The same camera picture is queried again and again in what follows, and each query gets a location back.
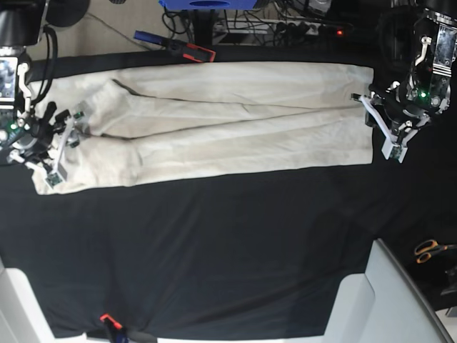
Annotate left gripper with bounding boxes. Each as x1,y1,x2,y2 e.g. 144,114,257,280
351,81,431,163

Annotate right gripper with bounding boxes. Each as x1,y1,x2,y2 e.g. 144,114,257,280
6,102,88,189

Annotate cream white T-shirt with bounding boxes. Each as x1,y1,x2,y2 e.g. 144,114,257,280
32,62,374,195

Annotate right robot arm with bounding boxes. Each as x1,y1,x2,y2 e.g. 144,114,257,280
1,1,89,188

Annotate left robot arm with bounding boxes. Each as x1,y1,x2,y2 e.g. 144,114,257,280
351,1,456,162

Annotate black round stand base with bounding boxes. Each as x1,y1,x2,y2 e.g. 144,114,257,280
46,0,91,28

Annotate white power strip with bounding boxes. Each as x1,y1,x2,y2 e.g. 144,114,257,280
213,18,353,37

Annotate grey white chair left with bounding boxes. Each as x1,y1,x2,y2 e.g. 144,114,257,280
1,265,87,343

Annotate black orange clamp top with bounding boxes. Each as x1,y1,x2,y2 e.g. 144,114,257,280
134,31,216,63

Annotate black orange clamp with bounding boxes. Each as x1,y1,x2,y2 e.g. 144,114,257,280
99,313,158,343
134,31,216,63

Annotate blue box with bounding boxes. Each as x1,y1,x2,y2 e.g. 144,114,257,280
159,0,264,11

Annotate black orange clamp bottom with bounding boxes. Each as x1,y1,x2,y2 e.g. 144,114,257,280
99,313,158,343

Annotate orange handled scissors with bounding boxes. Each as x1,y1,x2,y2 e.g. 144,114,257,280
414,239,456,264

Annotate black camera pole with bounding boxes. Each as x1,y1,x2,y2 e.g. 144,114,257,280
191,9,216,46

